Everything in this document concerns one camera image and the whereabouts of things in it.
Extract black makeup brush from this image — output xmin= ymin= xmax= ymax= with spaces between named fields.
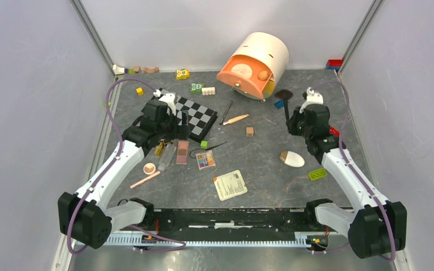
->
xmin=274 ymin=89 xmax=293 ymax=121

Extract black eyeliner pencil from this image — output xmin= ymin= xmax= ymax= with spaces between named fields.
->
xmin=219 ymin=100 xmax=233 ymax=125

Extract small orange sponge ball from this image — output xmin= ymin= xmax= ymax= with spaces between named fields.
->
xmin=257 ymin=71 xmax=270 ymax=81

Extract cream round drawer cabinet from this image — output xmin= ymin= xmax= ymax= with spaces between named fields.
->
xmin=227 ymin=32 xmax=289 ymax=87

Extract orange top drawer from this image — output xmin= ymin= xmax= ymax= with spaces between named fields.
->
xmin=216 ymin=55 xmax=275 ymax=100

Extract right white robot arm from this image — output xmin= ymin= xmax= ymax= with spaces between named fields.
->
xmin=285 ymin=104 xmax=407 ymax=261

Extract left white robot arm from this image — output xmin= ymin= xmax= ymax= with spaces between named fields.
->
xmin=58 ymin=93 xmax=189 ymax=254

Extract black white checkerboard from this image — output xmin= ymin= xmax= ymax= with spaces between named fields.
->
xmin=175 ymin=94 xmax=218 ymax=143

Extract red plastic toy piece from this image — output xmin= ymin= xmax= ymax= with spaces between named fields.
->
xmin=329 ymin=126 xmax=340 ymax=137

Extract blue lego brick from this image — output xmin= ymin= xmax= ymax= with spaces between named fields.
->
xmin=274 ymin=100 xmax=285 ymax=109

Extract pink blush palette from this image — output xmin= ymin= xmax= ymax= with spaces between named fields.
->
xmin=176 ymin=141 xmax=189 ymax=165

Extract black tweezers with loop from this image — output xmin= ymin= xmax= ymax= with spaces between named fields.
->
xmin=189 ymin=142 xmax=228 ymax=159

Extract colourful eyeshadow palette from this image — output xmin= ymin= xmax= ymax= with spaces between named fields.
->
xmin=196 ymin=150 xmax=216 ymax=170

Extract white gold oval case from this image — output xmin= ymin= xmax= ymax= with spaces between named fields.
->
xmin=280 ymin=151 xmax=305 ymax=168

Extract small wooden cube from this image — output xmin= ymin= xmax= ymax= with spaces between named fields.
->
xmin=245 ymin=126 xmax=255 ymax=137

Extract green number block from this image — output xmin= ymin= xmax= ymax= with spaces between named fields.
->
xmin=190 ymin=83 xmax=205 ymax=93

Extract white lego brick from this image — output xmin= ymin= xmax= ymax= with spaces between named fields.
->
xmin=201 ymin=87 xmax=216 ymax=95

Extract small round blush pot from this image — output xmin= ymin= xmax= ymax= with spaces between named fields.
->
xmin=143 ymin=163 xmax=156 ymax=175

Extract wooden arch block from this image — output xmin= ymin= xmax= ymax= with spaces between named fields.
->
xmin=143 ymin=67 xmax=160 ymax=73

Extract green lego brick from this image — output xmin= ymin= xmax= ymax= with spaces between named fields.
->
xmin=308 ymin=168 xmax=327 ymax=181

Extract yellow owl toy block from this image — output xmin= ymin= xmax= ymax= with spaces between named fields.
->
xmin=175 ymin=69 xmax=190 ymax=80

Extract red blue brick stack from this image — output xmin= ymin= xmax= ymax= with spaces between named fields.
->
xmin=325 ymin=59 xmax=343 ymax=71

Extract white paper sachet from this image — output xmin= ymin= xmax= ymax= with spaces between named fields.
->
xmin=213 ymin=170 xmax=248 ymax=201

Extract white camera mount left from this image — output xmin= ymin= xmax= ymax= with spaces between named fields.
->
xmin=153 ymin=89 xmax=177 ymax=116

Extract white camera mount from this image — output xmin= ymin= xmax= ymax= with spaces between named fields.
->
xmin=299 ymin=87 xmax=324 ymax=113
xmin=153 ymin=89 xmax=177 ymax=116

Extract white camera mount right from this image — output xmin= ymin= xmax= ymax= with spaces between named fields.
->
xmin=299 ymin=87 xmax=324 ymax=113

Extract wooden handled makeup tool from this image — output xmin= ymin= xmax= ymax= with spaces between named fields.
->
xmin=222 ymin=114 xmax=249 ymax=125

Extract white corner bracket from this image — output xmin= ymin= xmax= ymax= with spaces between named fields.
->
xmin=112 ymin=64 xmax=126 ymax=76

